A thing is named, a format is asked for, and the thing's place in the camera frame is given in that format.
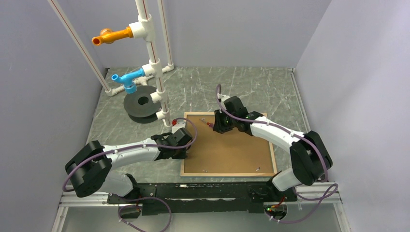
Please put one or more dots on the blue picture frame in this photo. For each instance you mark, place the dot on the blue picture frame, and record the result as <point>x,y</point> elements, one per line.
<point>232,154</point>

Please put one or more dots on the orange pipe fitting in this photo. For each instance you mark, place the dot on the orange pipe fitting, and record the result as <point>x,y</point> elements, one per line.
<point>108,36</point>

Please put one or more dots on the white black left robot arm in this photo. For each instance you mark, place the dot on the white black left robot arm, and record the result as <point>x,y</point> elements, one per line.
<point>92,169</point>

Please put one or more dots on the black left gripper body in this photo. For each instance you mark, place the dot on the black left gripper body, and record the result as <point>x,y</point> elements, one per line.
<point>181,152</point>

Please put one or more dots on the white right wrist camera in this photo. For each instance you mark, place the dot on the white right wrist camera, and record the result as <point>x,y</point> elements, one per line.
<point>222,97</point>

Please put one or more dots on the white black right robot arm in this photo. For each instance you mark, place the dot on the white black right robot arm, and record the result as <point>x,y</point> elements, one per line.
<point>310,159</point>

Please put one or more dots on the aluminium extrusion rail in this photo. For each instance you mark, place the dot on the aluminium extrusion rail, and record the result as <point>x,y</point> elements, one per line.
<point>69,200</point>

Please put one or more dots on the blue pipe fitting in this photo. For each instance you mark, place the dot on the blue pipe fitting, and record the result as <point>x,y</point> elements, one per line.
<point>127,80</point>

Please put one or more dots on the blue handled screwdriver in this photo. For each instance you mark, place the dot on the blue handled screwdriver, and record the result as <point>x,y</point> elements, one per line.
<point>210,124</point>

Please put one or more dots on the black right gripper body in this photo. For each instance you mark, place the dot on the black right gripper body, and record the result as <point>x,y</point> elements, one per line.
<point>225,123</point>

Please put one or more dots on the dark grey perforated spool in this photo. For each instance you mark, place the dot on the dark grey perforated spool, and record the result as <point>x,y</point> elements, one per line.
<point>140,107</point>

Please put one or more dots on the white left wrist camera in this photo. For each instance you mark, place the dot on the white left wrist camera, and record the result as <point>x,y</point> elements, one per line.
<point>177,124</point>

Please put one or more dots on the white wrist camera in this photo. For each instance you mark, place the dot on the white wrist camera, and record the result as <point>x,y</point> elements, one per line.
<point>177,124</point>
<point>222,97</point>

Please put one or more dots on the white PVC pipe stand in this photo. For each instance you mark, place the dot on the white PVC pipe stand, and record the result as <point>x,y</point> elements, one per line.
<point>149,49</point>

